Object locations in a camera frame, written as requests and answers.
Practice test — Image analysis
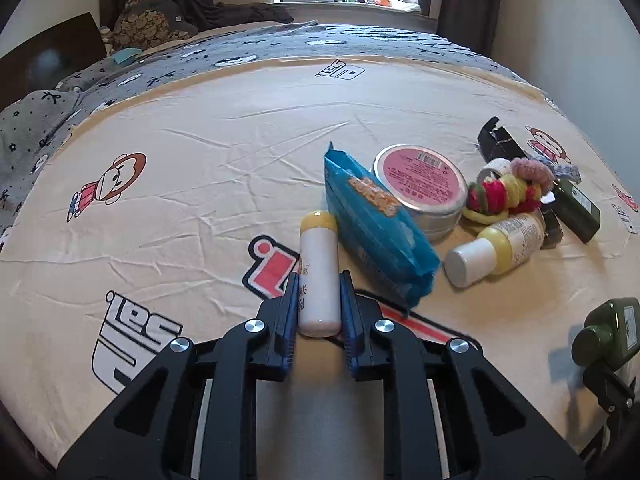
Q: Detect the grey patterned quilt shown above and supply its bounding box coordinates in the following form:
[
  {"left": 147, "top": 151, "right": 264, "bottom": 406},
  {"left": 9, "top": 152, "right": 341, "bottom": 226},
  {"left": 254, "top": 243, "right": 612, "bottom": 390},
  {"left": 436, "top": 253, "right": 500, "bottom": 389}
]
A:
[{"left": 1, "top": 21, "right": 520, "bottom": 237}]

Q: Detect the right dark curtain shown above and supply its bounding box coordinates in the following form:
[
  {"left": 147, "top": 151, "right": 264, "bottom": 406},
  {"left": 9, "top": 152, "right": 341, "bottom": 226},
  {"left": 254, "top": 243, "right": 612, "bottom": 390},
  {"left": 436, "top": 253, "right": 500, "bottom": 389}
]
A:
[{"left": 418, "top": 0, "right": 506, "bottom": 57}]

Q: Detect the colourful pipe cleaner toy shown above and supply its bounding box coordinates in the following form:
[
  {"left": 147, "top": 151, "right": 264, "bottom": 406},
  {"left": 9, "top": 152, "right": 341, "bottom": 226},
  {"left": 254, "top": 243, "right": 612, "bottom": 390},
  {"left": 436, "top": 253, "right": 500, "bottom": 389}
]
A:
[{"left": 462, "top": 158, "right": 554, "bottom": 226}]

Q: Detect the white tape roll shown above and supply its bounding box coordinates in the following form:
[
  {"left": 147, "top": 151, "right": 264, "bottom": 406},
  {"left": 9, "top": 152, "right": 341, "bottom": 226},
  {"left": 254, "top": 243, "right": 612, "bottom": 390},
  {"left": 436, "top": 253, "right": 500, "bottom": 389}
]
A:
[{"left": 476, "top": 157, "right": 512, "bottom": 184}]

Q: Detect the brown patterned pillow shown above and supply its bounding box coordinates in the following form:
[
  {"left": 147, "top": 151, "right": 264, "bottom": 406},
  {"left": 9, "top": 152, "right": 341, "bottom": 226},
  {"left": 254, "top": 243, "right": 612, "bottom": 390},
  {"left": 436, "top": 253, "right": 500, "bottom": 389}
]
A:
[{"left": 111, "top": 0, "right": 198, "bottom": 51}]

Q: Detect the round tin with pink label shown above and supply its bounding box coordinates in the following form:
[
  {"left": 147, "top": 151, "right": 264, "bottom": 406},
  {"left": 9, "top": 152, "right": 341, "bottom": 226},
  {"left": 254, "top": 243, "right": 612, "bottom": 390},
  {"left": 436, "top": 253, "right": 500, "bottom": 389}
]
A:
[{"left": 372, "top": 144, "right": 468, "bottom": 240}]

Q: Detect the blue snack packet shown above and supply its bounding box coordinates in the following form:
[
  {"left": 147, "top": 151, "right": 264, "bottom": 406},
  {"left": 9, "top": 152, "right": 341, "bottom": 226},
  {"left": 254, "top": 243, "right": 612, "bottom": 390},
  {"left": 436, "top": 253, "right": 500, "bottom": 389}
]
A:
[{"left": 323, "top": 146, "right": 440, "bottom": 310}]

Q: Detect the large dark green bottle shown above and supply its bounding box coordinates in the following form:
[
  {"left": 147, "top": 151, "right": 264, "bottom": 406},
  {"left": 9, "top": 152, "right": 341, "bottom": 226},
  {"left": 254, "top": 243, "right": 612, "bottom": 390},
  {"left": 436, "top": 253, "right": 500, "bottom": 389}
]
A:
[{"left": 572, "top": 297, "right": 639, "bottom": 370}]

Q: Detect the black torn cardboard box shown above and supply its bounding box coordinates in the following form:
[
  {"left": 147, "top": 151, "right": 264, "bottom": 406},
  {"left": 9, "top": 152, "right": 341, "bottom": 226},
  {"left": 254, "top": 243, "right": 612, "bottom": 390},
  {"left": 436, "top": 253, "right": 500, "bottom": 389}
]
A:
[{"left": 477, "top": 116, "right": 527, "bottom": 162}]

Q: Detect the white yellow-capped lotion tube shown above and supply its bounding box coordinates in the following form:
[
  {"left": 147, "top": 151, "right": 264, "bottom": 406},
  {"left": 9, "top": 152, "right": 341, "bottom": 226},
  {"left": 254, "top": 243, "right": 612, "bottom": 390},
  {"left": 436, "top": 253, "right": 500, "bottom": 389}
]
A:
[{"left": 298, "top": 210, "right": 342, "bottom": 338}]

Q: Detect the dark wooden headboard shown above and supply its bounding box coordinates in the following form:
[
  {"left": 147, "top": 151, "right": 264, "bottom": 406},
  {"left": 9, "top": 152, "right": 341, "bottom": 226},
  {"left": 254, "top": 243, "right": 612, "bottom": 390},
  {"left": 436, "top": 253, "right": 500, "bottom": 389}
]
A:
[{"left": 0, "top": 13, "right": 106, "bottom": 110}]

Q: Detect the small dark green bottle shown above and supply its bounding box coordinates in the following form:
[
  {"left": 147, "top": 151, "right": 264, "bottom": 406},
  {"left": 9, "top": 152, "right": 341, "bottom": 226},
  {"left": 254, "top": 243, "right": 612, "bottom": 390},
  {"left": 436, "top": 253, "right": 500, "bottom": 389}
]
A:
[{"left": 551, "top": 178, "right": 601, "bottom": 244}]

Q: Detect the beige cartoon print bed sheet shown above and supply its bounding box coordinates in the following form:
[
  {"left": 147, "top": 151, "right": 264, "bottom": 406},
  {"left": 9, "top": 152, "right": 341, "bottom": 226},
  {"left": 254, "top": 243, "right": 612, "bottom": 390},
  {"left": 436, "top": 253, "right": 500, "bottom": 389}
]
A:
[{"left": 1, "top": 58, "right": 639, "bottom": 463}]

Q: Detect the grey blue hair scrunchie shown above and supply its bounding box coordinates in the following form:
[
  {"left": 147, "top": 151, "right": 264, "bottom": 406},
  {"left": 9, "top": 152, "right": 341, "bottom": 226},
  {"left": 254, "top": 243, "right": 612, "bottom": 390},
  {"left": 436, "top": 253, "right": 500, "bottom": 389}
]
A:
[{"left": 534, "top": 155, "right": 582, "bottom": 184}]

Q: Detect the yellow bottle with white cap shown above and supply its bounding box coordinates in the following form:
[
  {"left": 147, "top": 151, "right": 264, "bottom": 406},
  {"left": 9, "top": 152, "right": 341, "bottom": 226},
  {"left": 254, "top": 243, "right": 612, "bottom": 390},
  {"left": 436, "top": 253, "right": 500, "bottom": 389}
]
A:
[{"left": 444, "top": 214, "right": 546, "bottom": 288}]

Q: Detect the teal small box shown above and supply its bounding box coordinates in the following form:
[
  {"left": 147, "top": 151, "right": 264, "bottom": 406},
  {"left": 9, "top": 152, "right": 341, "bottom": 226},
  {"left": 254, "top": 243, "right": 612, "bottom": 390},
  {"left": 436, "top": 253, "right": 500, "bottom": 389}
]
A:
[{"left": 111, "top": 48, "right": 142, "bottom": 66}]

